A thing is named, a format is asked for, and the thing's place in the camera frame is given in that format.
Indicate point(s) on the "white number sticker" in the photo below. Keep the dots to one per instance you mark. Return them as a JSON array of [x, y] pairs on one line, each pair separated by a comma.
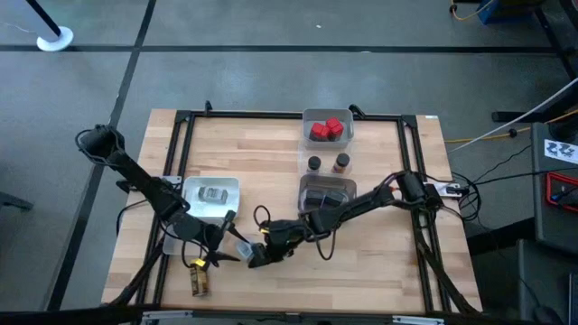
[[560, 151]]

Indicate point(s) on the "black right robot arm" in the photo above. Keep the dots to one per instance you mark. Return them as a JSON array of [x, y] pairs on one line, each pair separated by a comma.
[[361, 203]]

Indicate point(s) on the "blue box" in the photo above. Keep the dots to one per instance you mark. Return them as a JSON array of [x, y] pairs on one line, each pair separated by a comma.
[[510, 10]]

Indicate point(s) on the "brown spice jar yellow lid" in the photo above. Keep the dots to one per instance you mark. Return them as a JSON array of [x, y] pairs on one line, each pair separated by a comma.
[[198, 282]]

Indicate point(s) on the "silver aluminium bar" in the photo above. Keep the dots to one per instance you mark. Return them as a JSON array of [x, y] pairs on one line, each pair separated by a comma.
[[160, 317], [417, 320]]

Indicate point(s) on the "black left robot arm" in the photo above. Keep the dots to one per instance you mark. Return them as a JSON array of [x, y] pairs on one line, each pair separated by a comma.
[[140, 180]]

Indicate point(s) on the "grey metal foot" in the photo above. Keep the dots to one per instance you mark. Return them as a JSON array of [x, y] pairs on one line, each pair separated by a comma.
[[15, 201]]

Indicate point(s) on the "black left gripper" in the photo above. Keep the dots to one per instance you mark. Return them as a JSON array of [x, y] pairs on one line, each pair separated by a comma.
[[212, 237]]

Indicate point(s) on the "black pole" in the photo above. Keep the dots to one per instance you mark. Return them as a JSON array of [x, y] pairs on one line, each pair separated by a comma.
[[43, 18]]

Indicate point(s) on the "black clamp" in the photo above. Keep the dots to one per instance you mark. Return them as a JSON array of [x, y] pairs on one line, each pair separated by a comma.
[[357, 111], [208, 108]]

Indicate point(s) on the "black aluminium table frame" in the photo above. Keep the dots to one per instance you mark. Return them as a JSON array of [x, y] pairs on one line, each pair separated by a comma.
[[293, 114]]

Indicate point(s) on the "black floor stand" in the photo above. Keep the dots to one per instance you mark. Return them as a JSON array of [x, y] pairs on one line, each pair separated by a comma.
[[501, 116]]

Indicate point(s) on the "purple label jar black lid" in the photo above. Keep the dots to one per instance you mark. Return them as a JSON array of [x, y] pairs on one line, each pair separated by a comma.
[[314, 161]]

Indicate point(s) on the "orange spice jar black lid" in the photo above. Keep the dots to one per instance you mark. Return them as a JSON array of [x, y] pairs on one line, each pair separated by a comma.
[[342, 160]]

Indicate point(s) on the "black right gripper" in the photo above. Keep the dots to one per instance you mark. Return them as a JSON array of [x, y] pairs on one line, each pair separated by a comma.
[[284, 237]]

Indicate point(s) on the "grey cabinet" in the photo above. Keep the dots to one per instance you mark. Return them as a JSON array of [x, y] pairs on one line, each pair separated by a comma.
[[539, 203]]

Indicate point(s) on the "dark grey equipment case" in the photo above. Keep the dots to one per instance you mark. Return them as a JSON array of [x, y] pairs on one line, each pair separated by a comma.
[[542, 280]]

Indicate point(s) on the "white round pole base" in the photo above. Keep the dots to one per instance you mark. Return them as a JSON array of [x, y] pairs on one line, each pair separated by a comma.
[[55, 41]]

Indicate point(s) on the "red framed device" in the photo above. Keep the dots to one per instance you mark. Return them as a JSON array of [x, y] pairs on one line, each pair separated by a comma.
[[548, 194]]

